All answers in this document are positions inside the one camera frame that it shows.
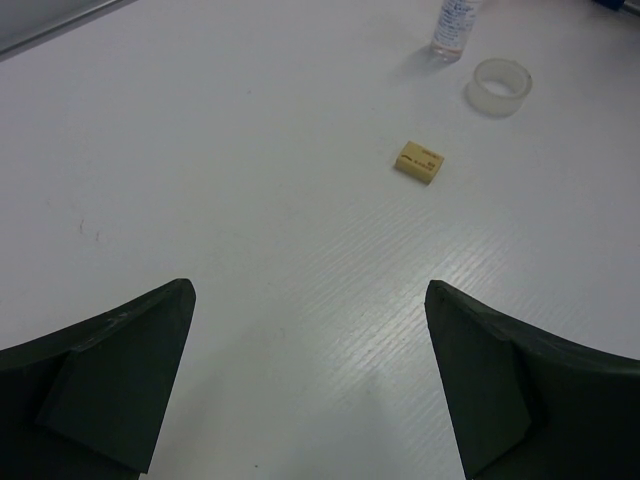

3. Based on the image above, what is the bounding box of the blue cap spray bottle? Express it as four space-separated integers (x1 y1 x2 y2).
431 0 483 62

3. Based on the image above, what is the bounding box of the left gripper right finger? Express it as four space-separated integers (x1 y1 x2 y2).
425 280 639 479

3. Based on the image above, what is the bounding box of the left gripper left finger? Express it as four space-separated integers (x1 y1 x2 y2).
1 279 195 479

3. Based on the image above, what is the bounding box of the clear tape roll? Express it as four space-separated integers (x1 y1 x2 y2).
465 58 533 117

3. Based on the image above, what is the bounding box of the tan eraser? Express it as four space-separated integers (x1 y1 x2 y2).
394 141 444 185

